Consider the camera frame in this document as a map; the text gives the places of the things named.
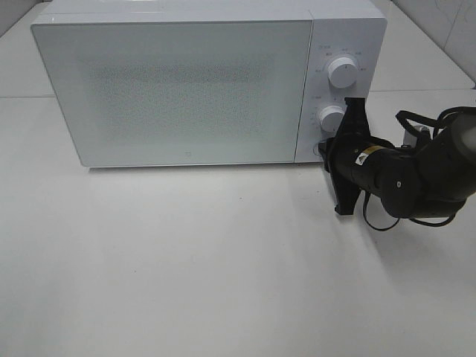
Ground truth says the white microwave oven body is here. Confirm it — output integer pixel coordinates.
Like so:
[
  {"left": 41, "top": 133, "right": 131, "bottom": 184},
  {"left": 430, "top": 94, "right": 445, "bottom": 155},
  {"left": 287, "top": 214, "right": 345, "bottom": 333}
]
[{"left": 30, "top": 1, "right": 387, "bottom": 164}]

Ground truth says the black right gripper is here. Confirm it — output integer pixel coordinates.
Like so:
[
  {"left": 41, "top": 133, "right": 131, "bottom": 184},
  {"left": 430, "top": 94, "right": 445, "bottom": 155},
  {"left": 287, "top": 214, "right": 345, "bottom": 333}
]
[{"left": 318, "top": 97, "right": 372, "bottom": 216}]

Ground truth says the white microwave knob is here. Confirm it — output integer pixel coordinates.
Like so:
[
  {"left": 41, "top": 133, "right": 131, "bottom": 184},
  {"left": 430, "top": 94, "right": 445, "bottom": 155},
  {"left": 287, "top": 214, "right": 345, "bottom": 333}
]
[
  {"left": 327, "top": 56, "right": 358, "bottom": 89},
  {"left": 318, "top": 105, "right": 344, "bottom": 133}
]

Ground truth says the white microwave door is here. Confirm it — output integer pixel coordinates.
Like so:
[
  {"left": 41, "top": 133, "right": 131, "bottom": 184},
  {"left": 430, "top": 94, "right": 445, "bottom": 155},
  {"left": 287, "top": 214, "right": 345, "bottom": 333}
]
[{"left": 31, "top": 21, "right": 312, "bottom": 167}]

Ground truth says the round door release button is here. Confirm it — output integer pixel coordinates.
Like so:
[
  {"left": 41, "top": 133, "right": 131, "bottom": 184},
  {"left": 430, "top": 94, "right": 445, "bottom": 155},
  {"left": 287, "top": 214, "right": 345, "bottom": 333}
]
[{"left": 313, "top": 140, "right": 327, "bottom": 159}]

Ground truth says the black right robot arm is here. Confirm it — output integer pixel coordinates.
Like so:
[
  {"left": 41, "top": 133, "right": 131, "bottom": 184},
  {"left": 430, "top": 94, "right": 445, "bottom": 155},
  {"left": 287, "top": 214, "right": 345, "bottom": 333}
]
[{"left": 318, "top": 97, "right": 475, "bottom": 219}]

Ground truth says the black camera cable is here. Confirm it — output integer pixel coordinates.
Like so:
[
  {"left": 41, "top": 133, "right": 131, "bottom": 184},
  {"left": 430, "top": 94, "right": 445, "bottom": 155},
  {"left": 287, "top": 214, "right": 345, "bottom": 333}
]
[{"left": 360, "top": 107, "right": 468, "bottom": 230}]

